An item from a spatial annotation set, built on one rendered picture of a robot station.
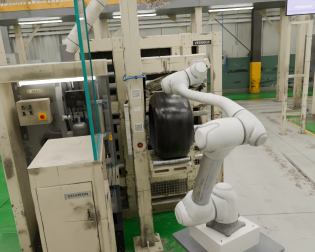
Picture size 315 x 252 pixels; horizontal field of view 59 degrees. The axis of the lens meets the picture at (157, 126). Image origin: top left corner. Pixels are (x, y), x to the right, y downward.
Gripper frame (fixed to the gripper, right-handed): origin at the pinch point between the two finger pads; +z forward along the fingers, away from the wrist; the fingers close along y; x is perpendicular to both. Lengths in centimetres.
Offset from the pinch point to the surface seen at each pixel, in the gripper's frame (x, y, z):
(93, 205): -63, -77, -20
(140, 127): -8, -39, 43
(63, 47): 72, -90, 30
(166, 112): -4.7, -17.3, 24.0
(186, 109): -5.2, -0.2, 26.1
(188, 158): -42, -4, 54
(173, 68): 41, 2, 48
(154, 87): 34, -17, 66
